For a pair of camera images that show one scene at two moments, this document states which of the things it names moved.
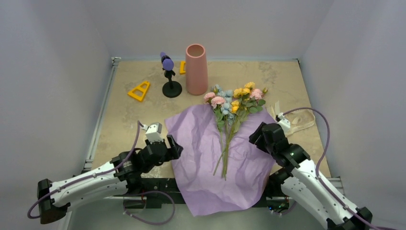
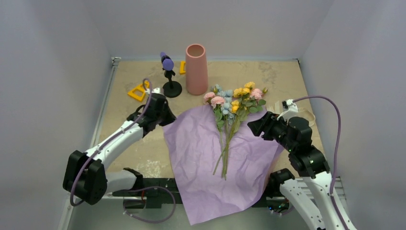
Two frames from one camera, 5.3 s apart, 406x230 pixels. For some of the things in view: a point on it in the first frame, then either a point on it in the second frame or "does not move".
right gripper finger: [256, 137] -> [258, 126]
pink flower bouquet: [231, 109] does not move
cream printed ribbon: [298, 119] does not move
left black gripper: [176, 149] -> [170, 117]
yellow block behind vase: [182, 71] does not move
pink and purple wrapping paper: [218, 167] does not move
